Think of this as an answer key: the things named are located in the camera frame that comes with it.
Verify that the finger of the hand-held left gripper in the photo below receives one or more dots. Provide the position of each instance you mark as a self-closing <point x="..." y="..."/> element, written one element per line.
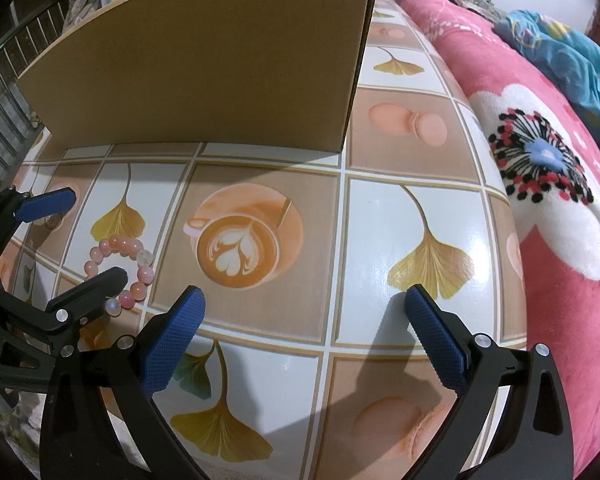
<point x="45" y="205"/>
<point x="90" y="290"/>

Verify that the pink floral fleece blanket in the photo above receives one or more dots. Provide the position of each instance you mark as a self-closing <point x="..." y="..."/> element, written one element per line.
<point x="555" y="310"/>

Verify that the teal blanket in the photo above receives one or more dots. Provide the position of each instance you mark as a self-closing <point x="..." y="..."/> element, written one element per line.
<point x="570" y="55"/>

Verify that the metal railing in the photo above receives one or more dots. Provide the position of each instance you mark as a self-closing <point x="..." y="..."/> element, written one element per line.
<point x="10" y="110"/>

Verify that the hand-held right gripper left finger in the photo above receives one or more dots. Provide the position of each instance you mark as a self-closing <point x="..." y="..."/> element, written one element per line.
<point x="172" y="340"/>

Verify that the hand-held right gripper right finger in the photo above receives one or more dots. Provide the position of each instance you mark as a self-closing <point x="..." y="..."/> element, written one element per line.
<point x="435" y="340"/>

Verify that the brown cardboard box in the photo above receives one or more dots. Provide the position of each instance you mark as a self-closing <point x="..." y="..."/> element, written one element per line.
<point x="205" y="60"/>

